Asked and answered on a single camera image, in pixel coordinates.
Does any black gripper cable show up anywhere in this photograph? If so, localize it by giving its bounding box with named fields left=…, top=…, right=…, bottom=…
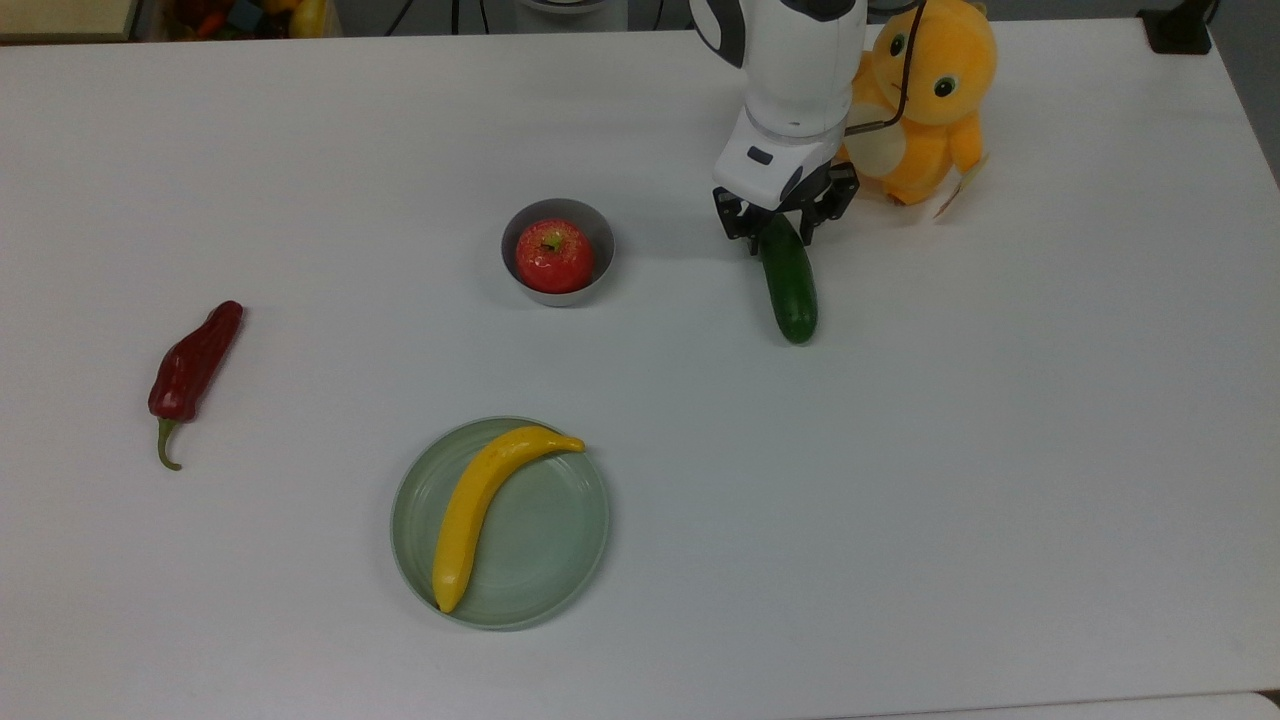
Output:
left=843, top=0, right=928, bottom=137

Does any red apple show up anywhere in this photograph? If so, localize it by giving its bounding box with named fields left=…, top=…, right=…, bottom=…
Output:
left=515, top=219, right=596, bottom=295

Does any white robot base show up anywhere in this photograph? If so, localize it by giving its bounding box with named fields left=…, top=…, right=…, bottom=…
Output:
left=518, top=0, right=629, bottom=33

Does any dark red chili pepper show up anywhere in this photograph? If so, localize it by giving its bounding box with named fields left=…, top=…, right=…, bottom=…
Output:
left=148, top=300, right=245, bottom=472

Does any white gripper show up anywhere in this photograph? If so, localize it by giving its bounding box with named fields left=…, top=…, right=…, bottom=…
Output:
left=712, top=107, right=862, bottom=257

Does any bin of colourful toys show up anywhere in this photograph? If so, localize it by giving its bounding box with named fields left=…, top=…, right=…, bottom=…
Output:
left=165, top=0, right=331, bottom=40

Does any orange plush toy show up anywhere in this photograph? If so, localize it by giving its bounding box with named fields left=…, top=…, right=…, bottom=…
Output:
left=838, top=0, right=999, bottom=208

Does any small grey bowl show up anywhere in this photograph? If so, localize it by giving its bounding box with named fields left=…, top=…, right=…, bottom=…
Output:
left=500, top=198, right=616, bottom=308

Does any black table clamp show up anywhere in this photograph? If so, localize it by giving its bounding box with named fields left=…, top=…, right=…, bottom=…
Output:
left=1138, top=0, right=1217, bottom=56

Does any dark green cucumber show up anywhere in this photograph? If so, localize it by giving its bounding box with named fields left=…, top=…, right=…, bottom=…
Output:
left=757, top=212, right=820, bottom=346

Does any paper tag of plush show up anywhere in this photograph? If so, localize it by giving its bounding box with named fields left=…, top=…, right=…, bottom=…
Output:
left=932, top=158, right=987, bottom=221

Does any beige wooden board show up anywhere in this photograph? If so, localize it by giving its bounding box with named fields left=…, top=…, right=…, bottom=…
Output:
left=0, top=0, right=138, bottom=43

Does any yellow banana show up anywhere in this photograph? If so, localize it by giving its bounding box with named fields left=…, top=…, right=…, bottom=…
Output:
left=431, top=425, right=587, bottom=614

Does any pale green plate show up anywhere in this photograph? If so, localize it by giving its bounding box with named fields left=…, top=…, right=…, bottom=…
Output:
left=389, top=416, right=611, bottom=632

